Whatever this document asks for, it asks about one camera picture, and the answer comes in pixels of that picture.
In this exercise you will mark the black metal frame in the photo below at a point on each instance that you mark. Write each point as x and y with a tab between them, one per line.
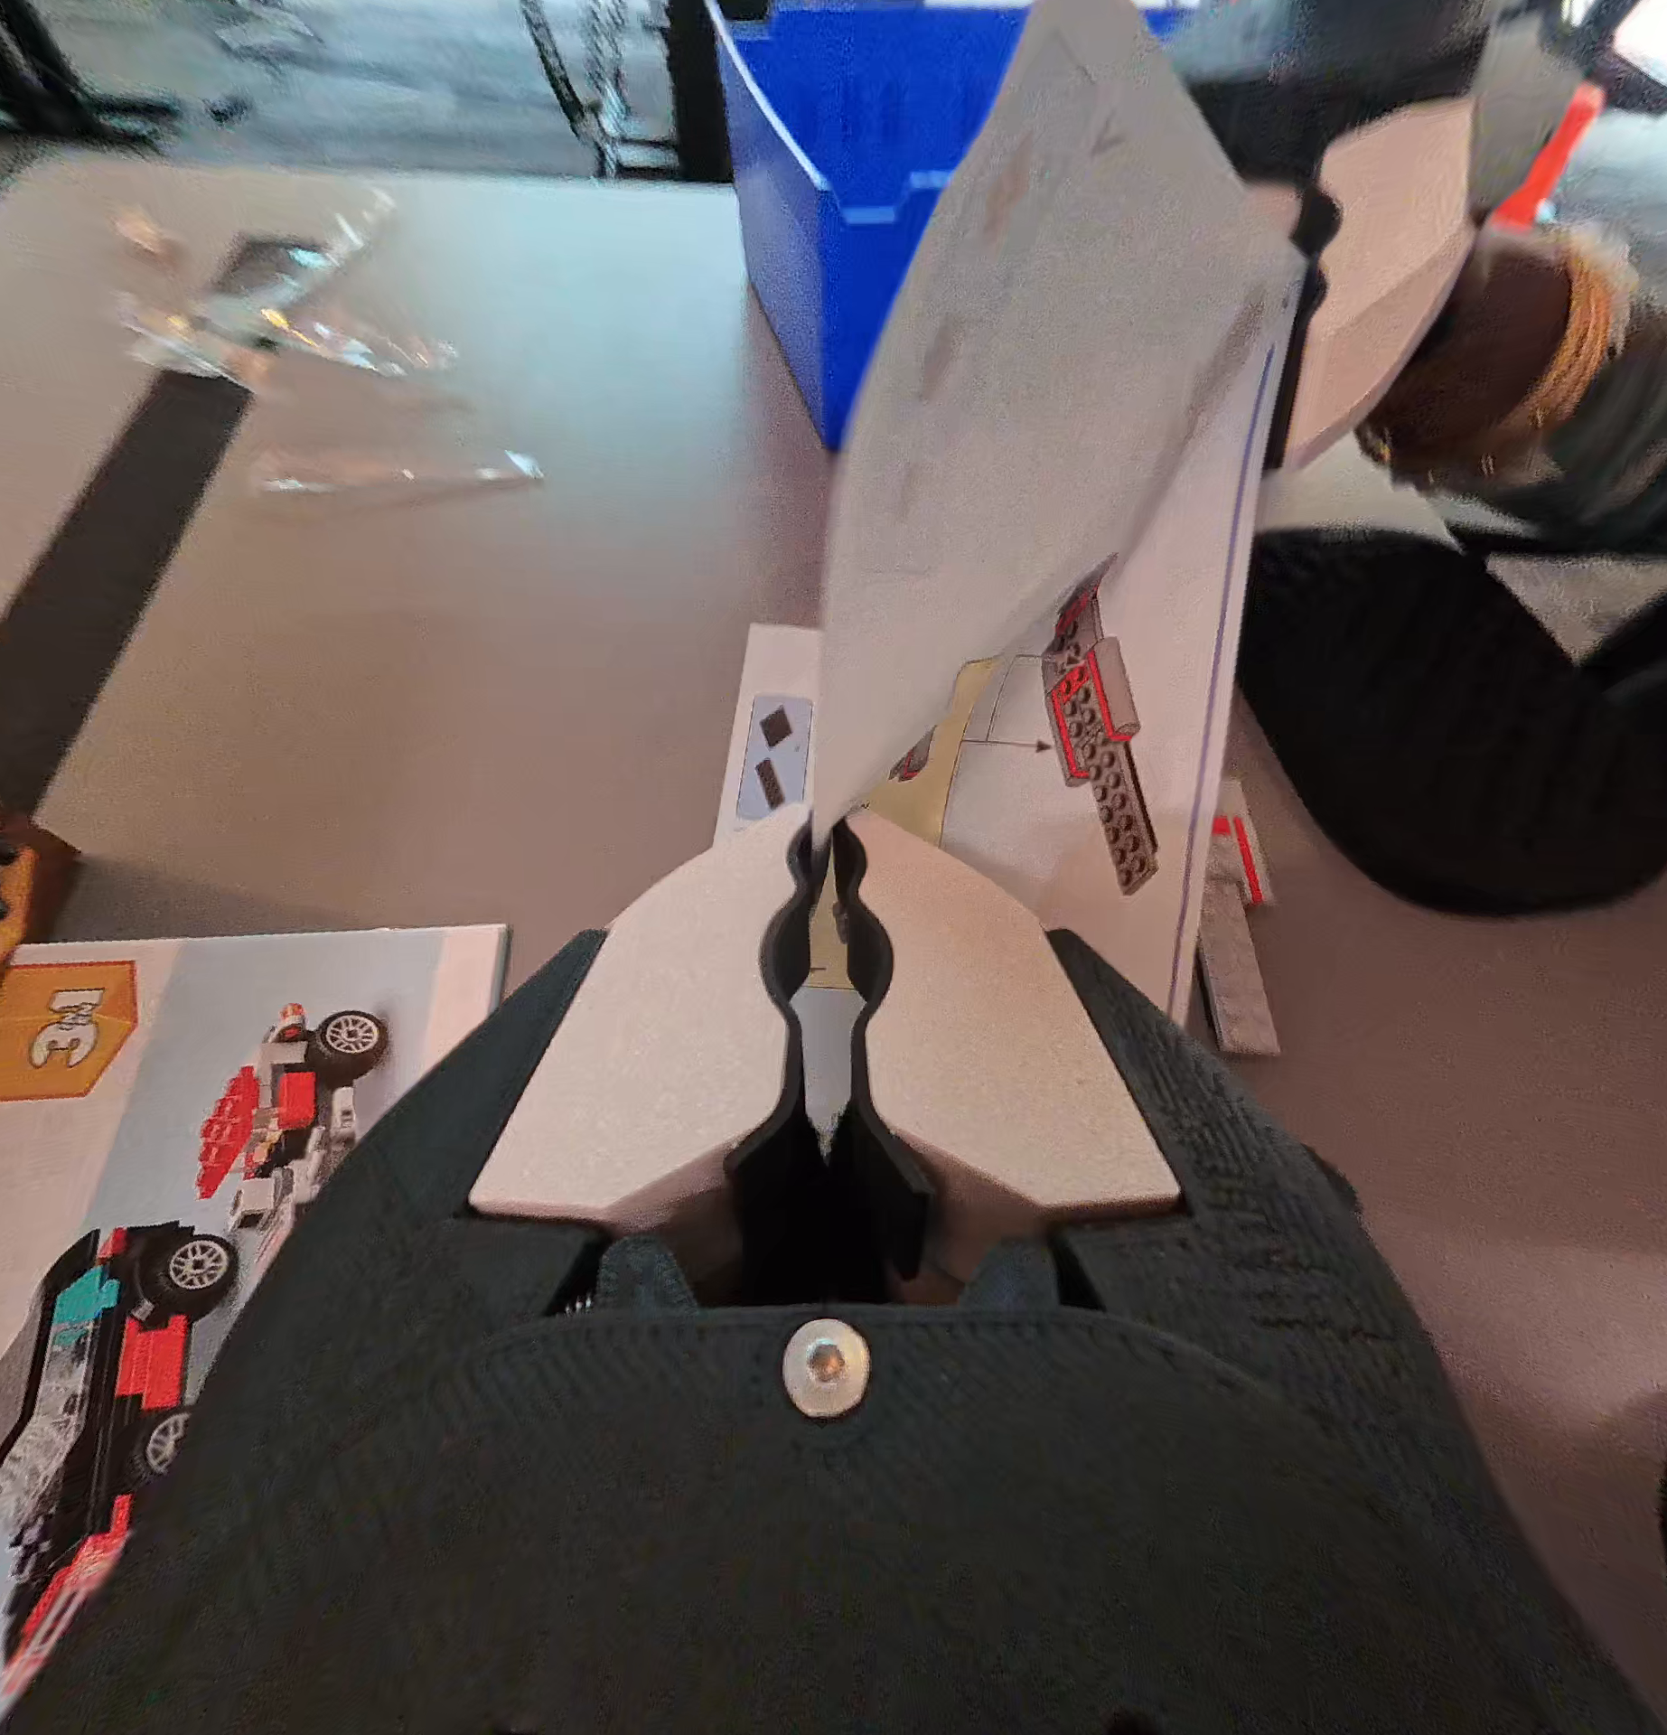
617	82

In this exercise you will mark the orange cardboard box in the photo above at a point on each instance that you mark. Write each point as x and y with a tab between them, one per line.
6	896

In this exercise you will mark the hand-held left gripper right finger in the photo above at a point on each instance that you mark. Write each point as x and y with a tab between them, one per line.
1009	1071

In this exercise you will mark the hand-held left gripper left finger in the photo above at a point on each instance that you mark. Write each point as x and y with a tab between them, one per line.
642	1058

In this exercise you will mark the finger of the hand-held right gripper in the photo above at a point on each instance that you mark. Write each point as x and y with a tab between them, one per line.
1395	271

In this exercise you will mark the blue plastic bin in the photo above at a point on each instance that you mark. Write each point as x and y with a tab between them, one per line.
806	176

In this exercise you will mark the white lego instruction booklet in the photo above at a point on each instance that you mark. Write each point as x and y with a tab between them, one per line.
1050	340

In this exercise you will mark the clear empty plastic bag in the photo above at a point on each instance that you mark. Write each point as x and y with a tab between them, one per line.
278	293
386	468

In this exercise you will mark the person's right forearm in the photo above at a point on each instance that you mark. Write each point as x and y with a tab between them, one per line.
1653	435

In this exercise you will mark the person's right hand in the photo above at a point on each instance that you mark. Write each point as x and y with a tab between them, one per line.
1470	366

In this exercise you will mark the grey and red lego assembly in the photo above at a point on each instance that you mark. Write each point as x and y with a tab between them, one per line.
1239	949

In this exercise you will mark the lego box with car picture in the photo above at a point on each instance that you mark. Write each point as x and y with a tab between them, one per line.
169	1030

